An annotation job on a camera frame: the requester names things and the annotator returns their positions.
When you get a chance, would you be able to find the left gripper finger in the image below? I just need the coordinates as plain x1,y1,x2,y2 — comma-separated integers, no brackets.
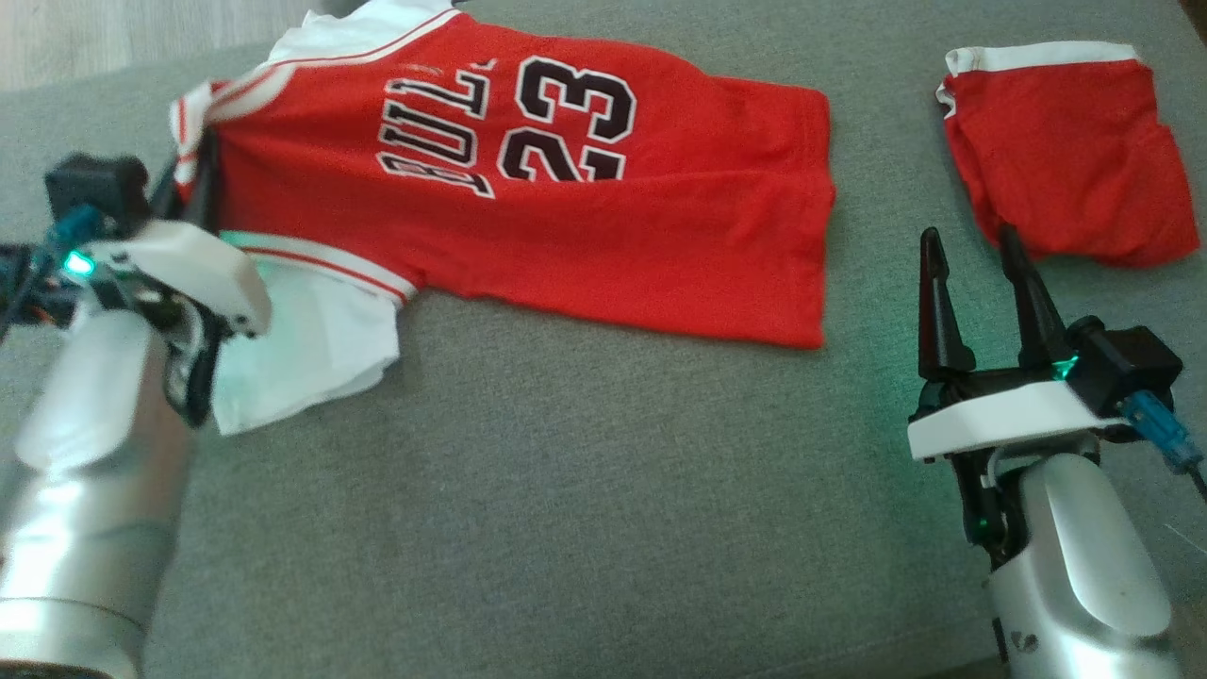
151,158,190,223
193,132,223,235

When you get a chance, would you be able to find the red basketball jersey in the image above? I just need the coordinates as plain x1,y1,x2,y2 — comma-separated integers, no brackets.
170,0,837,437

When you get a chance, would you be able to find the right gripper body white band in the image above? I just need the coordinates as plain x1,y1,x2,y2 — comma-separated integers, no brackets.
907,368,1123,567

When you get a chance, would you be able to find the red shorts white stripe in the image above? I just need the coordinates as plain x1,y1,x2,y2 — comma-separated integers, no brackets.
935,41,1200,268

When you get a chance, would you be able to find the left camera cable teal plug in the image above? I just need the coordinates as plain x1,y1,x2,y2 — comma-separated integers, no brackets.
0,206,105,326

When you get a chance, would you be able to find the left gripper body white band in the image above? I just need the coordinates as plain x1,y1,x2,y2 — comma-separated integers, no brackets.
85,222,274,427

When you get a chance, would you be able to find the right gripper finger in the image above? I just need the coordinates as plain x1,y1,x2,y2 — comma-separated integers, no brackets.
1000,224,1076,371
918,227,977,378

